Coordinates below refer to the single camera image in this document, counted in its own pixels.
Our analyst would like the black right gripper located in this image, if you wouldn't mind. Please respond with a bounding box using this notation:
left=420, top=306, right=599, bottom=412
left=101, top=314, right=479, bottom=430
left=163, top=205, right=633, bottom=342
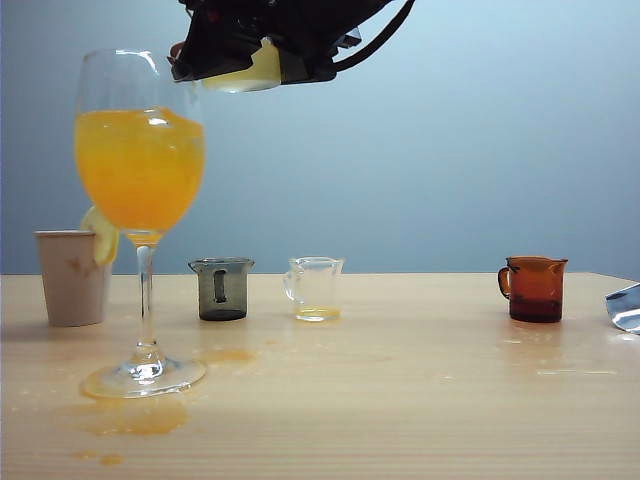
left=169, top=0, right=404, bottom=84

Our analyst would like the clear measuring cup brown handle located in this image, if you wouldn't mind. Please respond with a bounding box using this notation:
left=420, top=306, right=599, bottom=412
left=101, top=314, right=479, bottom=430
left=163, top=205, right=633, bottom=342
left=167, top=38, right=285, bottom=95

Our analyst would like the wine glass with orange juice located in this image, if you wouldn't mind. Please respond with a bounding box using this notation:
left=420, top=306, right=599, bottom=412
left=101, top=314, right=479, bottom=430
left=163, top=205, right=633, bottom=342
left=73, top=48, right=208, bottom=400

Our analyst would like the grey glass measuring cup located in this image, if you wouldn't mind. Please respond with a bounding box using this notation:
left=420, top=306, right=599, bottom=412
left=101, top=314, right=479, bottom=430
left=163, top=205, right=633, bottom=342
left=187, top=257, right=256, bottom=322

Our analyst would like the clear glass measuring cup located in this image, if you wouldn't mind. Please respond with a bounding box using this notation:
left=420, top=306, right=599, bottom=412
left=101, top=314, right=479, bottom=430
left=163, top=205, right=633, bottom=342
left=282, top=256, right=347, bottom=323

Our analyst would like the white paper cup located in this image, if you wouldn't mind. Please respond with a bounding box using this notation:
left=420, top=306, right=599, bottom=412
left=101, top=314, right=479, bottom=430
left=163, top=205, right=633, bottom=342
left=33, top=229, right=114, bottom=328

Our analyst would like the amber glass measuring cup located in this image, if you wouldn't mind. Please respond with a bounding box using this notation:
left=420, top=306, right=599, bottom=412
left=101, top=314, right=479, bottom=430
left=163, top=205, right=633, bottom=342
left=497, top=255, right=570, bottom=323

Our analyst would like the yellow lemon slice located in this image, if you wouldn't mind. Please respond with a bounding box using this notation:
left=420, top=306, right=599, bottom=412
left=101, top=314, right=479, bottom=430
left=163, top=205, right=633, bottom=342
left=79, top=205, right=121, bottom=266

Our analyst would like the stainless steel scoop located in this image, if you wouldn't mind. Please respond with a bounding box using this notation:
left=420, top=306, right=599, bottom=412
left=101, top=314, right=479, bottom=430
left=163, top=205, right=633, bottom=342
left=604, top=282, right=640, bottom=334

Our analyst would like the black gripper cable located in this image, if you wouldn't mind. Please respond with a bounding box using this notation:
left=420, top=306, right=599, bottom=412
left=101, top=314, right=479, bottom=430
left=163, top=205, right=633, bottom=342
left=330, top=0, right=417, bottom=72

